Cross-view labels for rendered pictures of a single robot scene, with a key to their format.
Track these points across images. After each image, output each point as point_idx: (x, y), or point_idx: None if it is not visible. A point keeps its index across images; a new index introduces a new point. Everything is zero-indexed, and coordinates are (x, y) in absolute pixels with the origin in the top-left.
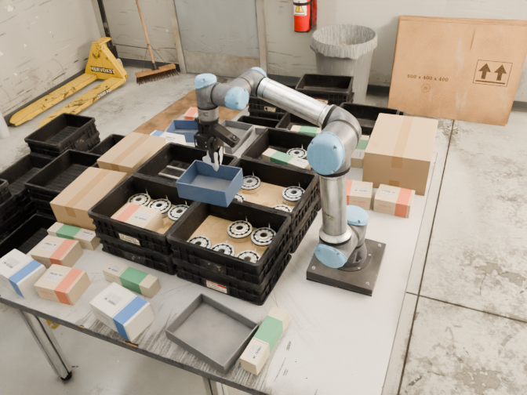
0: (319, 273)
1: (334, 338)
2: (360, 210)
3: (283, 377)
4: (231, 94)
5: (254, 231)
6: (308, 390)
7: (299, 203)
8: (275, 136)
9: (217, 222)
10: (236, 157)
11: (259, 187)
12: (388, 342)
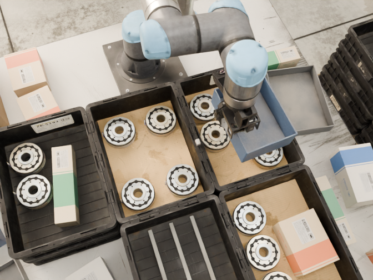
0: (182, 66)
1: None
2: (129, 19)
3: (276, 40)
4: (242, 6)
5: (207, 118)
6: (269, 22)
7: (150, 86)
8: (16, 242)
9: (219, 174)
10: (122, 227)
11: None
12: (193, 4)
